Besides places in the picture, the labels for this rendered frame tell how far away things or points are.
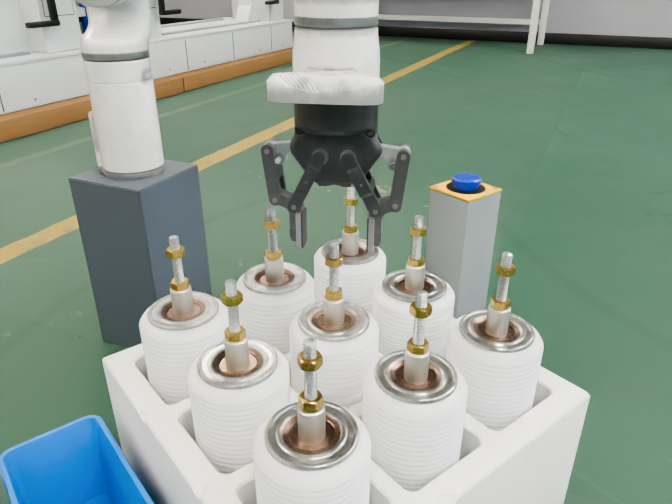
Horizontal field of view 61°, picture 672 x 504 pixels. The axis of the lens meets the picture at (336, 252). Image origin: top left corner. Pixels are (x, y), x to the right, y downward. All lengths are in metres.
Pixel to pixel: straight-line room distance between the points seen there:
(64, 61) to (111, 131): 1.90
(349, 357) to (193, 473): 0.18
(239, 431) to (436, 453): 0.18
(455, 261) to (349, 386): 0.29
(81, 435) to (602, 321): 0.89
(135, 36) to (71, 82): 1.93
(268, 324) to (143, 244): 0.31
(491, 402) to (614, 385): 0.43
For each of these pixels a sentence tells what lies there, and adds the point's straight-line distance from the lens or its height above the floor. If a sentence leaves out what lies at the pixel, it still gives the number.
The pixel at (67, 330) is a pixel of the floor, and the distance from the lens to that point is 1.15.
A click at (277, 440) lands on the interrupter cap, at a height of 0.25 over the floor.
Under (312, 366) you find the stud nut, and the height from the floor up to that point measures 0.33.
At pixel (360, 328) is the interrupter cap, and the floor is 0.25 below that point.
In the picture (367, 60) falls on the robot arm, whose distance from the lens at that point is 0.49.
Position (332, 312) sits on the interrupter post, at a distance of 0.59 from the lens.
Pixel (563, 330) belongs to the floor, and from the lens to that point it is 1.12.
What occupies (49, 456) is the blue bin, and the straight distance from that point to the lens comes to 0.76.
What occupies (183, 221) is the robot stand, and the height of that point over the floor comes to 0.22.
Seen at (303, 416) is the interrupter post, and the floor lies 0.28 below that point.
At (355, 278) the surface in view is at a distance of 0.72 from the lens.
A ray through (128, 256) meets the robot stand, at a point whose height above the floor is 0.19.
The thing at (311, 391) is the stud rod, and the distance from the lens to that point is 0.45.
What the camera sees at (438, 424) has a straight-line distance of 0.52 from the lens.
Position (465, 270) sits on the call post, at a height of 0.21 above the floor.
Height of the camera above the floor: 0.59
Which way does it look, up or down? 26 degrees down
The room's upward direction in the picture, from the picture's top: straight up
